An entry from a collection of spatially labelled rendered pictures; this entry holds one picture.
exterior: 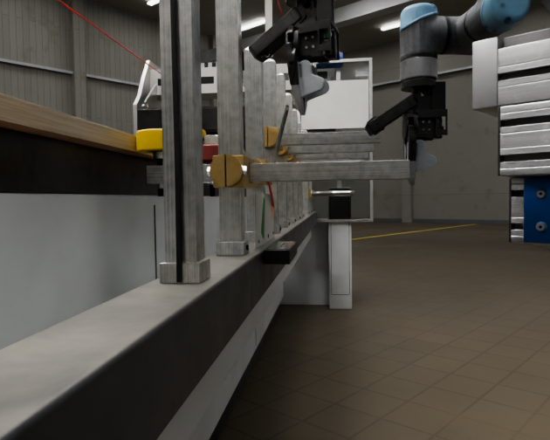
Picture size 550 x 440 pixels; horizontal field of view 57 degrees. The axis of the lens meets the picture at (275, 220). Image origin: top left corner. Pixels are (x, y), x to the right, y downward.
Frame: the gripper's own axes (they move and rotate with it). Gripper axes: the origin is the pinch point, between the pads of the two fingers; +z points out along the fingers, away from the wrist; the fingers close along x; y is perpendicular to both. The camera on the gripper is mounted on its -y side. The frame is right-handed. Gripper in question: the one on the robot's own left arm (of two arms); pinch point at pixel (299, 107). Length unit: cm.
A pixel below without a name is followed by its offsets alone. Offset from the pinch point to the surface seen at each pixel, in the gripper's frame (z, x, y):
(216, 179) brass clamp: 13.0, -19.3, -7.8
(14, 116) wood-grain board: 6, -47, -17
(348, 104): -47, 262, -40
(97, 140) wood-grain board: 7.0, -29.1, -21.6
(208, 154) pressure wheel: 6.4, 7.6, -22.6
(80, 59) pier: -334, 902, -797
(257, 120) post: 0.2, 8.4, -11.3
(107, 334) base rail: 25, -62, 4
